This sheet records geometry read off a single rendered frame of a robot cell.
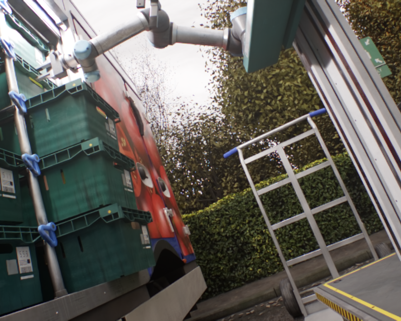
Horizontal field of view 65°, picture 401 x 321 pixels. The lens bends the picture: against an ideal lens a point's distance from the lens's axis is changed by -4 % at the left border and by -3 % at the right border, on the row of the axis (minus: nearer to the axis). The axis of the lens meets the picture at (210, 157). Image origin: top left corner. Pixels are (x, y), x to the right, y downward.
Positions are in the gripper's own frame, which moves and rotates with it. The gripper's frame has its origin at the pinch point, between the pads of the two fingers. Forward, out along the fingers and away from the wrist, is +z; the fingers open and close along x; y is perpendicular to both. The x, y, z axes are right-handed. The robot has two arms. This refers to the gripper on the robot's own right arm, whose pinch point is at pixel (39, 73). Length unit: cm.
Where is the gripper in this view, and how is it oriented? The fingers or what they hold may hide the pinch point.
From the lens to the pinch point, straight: 182.3
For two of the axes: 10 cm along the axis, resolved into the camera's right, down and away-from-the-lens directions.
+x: 3.5, 9.0, -2.5
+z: -9.3, 3.7, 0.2
